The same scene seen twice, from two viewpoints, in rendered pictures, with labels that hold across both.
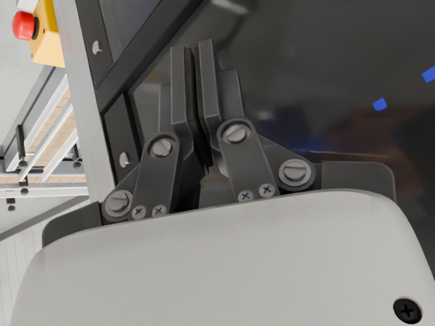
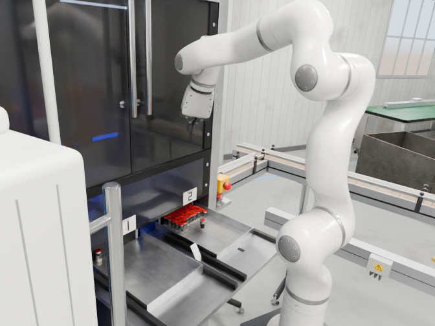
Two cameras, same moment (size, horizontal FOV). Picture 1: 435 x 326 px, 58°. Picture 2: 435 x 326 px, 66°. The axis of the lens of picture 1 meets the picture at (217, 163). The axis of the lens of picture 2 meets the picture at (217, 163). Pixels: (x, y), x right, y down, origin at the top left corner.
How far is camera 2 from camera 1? 107 cm
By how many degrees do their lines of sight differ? 9
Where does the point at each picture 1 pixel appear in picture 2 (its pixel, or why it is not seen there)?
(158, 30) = (191, 156)
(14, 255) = not seen: hidden behind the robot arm
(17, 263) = not seen: hidden behind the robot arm
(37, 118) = (243, 171)
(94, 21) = (206, 171)
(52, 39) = (220, 178)
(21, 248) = not seen: hidden behind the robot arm
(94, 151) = (215, 140)
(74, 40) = (213, 171)
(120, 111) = (206, 145)
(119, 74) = (203, 154)
